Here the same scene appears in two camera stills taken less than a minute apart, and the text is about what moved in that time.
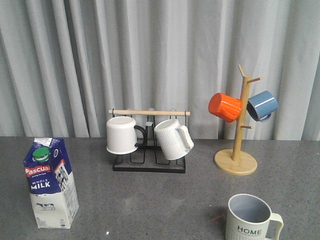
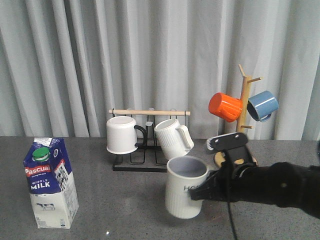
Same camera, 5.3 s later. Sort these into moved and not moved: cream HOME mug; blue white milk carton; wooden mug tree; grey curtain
Moved: cream HOME mug
Not moved: wooden mug tree; grey curtain; blue white milk carton
